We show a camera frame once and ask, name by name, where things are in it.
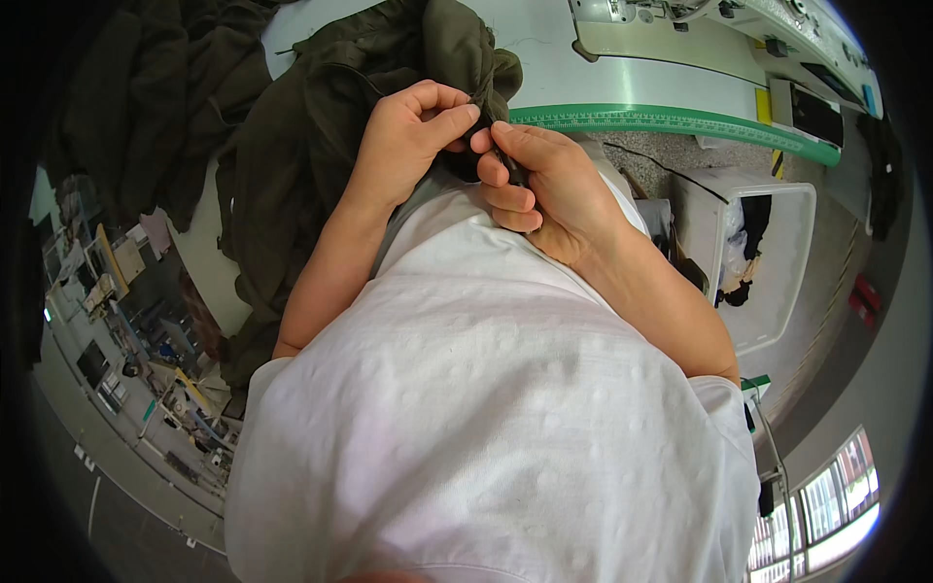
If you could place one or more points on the person's right hand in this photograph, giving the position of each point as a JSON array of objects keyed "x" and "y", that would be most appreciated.
[{"x": 565, "y": 193}]

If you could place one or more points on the person's left hand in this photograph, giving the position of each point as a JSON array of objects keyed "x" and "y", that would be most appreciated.
[{"x": 397, "y": 149}]

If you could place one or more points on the dark olive garment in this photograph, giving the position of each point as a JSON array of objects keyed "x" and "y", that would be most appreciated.
[{"x": 306, "y": 167}]

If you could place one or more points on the green ruler tape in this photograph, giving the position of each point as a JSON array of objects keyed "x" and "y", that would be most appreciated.
[{"x": 656, "y": 120}]

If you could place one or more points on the clothes in bin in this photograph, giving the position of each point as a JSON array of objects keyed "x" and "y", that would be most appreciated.
[{"x": 751, "y": 240}]

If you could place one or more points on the white sewing machine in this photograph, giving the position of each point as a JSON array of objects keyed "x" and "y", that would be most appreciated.
[{"x": 700, "y": 36}]

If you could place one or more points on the white plastic bin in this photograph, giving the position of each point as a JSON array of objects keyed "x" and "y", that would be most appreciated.
[{"x": 783, "y": 255}]

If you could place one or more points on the person's body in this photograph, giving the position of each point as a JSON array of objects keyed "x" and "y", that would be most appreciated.
[{"x": 481, "y": 408}]

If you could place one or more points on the pile of dark garments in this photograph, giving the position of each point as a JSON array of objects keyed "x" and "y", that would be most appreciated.
[{"x": 153, "y": 102}]

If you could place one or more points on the black control panel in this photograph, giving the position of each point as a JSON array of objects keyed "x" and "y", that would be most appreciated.
[{"x": 813, "y": 113}]

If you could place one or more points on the green and white device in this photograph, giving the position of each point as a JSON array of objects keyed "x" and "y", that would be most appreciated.
[{"x": 755, "y": 397}]

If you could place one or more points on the red object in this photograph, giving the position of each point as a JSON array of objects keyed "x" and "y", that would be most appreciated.
[{"x": 866, "y": 299}]

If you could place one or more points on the black hanging garment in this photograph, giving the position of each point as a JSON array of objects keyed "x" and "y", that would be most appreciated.
[{"x": 883, "y": 175}]

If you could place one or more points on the row of sewing workstations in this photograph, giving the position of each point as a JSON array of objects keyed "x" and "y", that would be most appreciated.
[{"x": 124, "y": 328}]

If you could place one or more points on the windows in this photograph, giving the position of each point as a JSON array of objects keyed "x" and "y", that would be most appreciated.
[{"x": 824, "y": 503}]

